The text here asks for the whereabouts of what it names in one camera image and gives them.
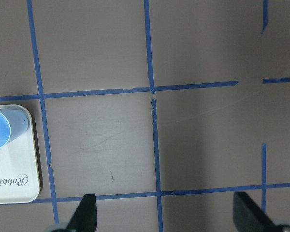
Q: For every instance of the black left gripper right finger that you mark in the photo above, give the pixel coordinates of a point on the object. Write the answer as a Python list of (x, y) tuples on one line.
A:
[(249, 217)]

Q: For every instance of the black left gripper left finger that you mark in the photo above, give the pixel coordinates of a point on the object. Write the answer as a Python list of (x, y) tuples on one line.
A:
[(84, 218)]

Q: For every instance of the blue plastic cup near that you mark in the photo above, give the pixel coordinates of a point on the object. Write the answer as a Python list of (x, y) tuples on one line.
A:
[(13, 123)]

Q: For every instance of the cream rectangular tray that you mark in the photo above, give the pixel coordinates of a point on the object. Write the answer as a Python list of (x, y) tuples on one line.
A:
[(19, 168)]

